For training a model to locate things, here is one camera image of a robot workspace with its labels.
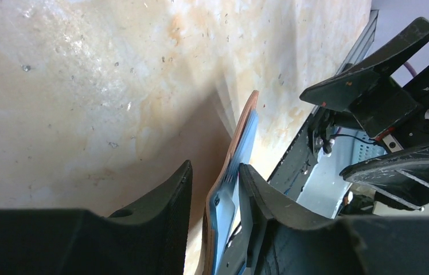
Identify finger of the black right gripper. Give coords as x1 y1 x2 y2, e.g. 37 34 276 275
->
299 17 429 112
340 144 429 210

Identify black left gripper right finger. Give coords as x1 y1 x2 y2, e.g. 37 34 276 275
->
239 164 429 274

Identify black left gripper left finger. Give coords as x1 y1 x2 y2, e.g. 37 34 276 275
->
0 161 193 274

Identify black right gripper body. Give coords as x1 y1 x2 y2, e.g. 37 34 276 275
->
350 66 429 152

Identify brown leather card holder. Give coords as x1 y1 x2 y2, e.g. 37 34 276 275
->
197 90 259 274

